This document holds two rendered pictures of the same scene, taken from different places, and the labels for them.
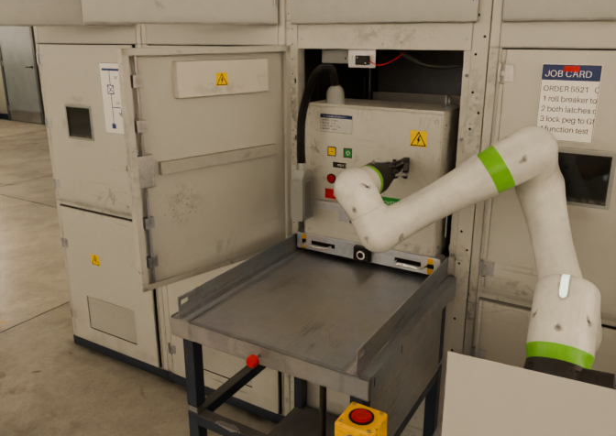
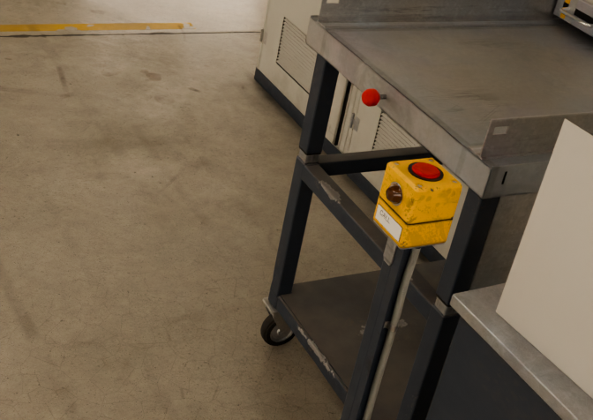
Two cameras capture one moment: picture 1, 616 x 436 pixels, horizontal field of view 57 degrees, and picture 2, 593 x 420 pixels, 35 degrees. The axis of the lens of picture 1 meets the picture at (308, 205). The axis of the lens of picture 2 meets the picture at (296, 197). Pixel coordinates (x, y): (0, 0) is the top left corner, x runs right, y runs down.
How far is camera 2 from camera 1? 0.51 m
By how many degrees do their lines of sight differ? 28
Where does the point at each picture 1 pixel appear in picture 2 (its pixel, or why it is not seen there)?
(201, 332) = (334, 48)
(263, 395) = not seen: hidden behind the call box
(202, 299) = (361, 11)
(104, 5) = not seen: outside the picture
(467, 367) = (579, 150)
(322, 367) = (446, 133)
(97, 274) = not seen: outside the picture
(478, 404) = (577, 210)
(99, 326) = (285, 64)
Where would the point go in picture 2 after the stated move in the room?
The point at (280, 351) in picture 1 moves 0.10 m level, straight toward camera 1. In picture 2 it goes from (409, 97) to (386, 114)
